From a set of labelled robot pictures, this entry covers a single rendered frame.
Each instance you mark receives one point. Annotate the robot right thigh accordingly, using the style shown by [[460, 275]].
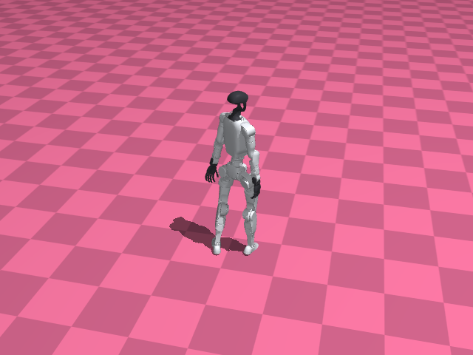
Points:
[[246, 183]]

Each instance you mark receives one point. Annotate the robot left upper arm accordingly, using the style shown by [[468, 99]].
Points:
[[220, 133]]

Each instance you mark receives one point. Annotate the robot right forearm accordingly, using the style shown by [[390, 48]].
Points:
[[254, 162]]

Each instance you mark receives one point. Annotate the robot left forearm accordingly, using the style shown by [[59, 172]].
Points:
[[217, 152]]

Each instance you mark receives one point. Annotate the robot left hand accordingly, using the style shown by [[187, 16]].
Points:
[[210, 171]]

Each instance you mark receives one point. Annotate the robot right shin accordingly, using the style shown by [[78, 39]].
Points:
[[250, 228]]

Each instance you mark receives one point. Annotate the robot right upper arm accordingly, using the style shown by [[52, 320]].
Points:
[[249, 132]]

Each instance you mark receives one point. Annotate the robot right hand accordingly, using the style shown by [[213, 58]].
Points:
[[257, 187]]

